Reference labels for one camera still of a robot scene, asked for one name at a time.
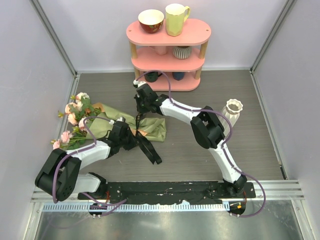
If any black printed ribbon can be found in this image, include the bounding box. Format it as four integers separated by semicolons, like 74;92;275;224
135;113;162;165

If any green orange wrapping paper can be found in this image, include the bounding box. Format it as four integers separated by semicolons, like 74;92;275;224
87;102;167;142

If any pink artificial flower bouquet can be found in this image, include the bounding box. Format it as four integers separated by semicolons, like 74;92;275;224
51;92;102;150

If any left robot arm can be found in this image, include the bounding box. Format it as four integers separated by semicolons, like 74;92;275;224
34;120;136;202

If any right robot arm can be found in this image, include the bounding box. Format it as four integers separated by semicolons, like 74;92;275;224
133;80;247;198

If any white ribbed vase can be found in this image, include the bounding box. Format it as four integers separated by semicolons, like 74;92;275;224
221;99;243;127

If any dark green mug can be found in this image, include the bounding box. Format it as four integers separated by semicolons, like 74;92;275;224
144;71;163;83

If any dark blue cup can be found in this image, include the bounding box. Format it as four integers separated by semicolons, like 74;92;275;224
172;72;186;81

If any pink three-tier shelf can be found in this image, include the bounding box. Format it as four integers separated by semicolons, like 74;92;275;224
126;18;212;92

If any pink mug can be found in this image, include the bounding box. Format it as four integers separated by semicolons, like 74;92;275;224
150;46;167;56

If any striped grey cup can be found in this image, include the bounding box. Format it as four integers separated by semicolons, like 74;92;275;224
172;46;192;60

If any red white bowl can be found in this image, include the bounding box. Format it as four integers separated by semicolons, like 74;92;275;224
138;9;165;34

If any yellow ceramic mug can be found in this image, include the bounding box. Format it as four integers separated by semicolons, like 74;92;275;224
165;3;191;37

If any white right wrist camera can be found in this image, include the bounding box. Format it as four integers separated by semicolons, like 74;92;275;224
133;79;146;88

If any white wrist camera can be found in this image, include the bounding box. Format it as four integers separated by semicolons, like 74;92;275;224
109;116;126;125
133;79;146;88

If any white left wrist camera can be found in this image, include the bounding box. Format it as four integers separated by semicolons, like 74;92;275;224
109;116;126;125

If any white slotted cable duct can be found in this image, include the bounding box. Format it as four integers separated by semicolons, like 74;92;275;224
42;201;230;213

